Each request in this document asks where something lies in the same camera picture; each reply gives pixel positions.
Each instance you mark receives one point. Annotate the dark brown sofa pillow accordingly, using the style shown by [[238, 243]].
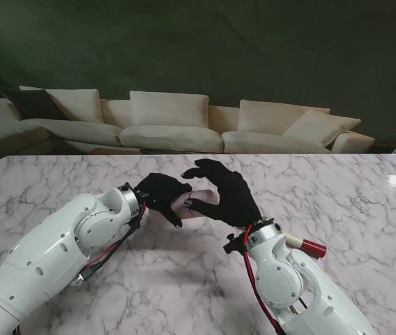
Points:
[[30, 103]]

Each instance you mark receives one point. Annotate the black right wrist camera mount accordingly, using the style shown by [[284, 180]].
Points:
[[234, 244]]

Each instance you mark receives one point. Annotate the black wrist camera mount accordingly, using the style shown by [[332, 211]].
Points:
[[138, 223], [234, 244]]

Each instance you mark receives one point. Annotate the cream sofa back pillow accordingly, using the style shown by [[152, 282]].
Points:
[[76, 104], [264, 115], [168, 108], [323, 127]]

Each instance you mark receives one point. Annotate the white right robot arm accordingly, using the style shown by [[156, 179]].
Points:
[[278, 279]]

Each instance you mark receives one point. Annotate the pink thermos body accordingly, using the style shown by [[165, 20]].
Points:
[[180, 210]]

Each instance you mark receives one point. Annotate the cream sofa seat cushion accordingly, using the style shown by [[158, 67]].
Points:
[[253, 141], [170, 137], [79, 130]]

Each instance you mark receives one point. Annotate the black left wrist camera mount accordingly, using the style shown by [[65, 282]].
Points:
[[138, 223]]

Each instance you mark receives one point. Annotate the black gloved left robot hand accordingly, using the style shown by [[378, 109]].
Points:
[[159, 193]]

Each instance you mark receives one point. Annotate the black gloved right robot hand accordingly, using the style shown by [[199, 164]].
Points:
[[236, 202]]

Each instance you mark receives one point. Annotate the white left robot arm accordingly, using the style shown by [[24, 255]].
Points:
[[62, 251]]

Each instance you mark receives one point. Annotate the cream sofa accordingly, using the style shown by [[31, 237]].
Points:
[[219, 117]]

